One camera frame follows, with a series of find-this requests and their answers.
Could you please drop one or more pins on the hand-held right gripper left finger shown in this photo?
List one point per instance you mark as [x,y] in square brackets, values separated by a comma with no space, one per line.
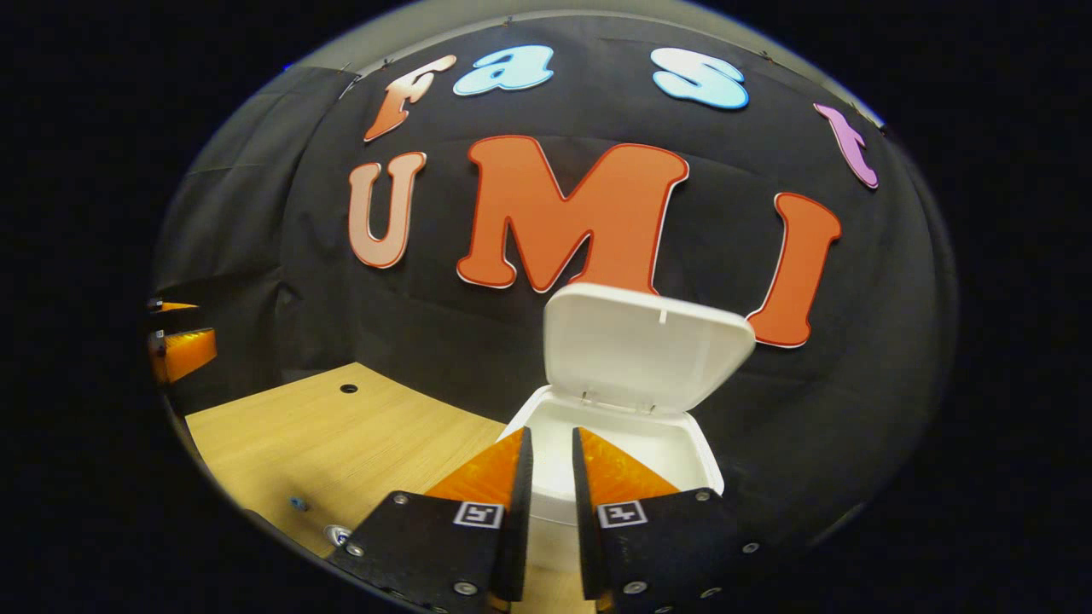
[517,512]

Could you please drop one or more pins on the paper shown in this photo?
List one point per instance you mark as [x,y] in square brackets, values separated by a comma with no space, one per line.
[298,503]

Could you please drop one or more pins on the black backdrop cloth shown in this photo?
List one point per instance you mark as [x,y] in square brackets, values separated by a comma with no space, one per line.
[478,358]

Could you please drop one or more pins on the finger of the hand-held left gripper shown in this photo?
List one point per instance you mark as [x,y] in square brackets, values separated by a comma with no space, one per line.
[171,305]
[188,354]

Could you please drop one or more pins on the white desktop garbage bin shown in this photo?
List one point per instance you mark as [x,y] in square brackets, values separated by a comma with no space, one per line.
[640,350]

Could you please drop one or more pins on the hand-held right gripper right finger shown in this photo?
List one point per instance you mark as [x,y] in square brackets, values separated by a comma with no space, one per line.
[583,512]

